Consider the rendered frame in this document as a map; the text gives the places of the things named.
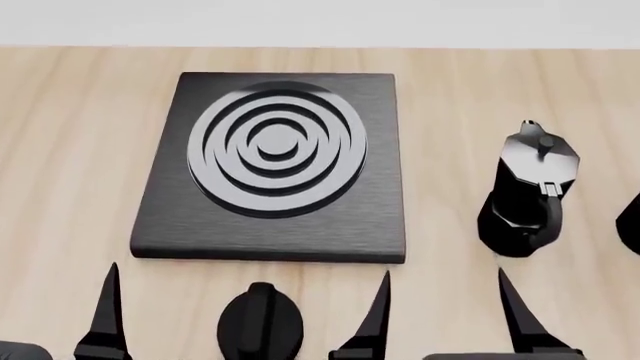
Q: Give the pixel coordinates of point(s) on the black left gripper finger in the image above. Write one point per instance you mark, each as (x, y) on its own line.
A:
(109, 337)

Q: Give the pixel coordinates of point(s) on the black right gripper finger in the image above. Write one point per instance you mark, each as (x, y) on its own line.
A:
(525, 333)
(364, 343)

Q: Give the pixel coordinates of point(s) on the black stove knob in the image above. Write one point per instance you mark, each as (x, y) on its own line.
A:
(260, 330)

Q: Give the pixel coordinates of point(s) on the black moka pot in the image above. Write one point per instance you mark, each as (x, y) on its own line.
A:
(631, 228)
(515, 210)

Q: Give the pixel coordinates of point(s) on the black flat stove grey burner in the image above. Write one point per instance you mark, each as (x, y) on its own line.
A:
(165, 225)

